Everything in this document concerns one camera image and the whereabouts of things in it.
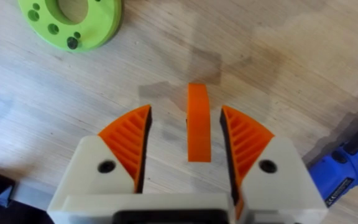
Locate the blue electric screwdriver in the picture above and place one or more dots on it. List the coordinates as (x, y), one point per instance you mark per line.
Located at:
(346, 165)

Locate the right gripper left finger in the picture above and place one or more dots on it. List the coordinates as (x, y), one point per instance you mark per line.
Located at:
(121, 155)

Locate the orange ribbed wedge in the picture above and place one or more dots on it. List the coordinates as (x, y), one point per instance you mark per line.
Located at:
(199, 124)

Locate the green disc with holes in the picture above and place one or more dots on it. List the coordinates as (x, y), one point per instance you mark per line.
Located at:
(73, 21)

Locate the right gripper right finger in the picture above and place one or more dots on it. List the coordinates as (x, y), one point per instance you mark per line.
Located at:
(259, 168)

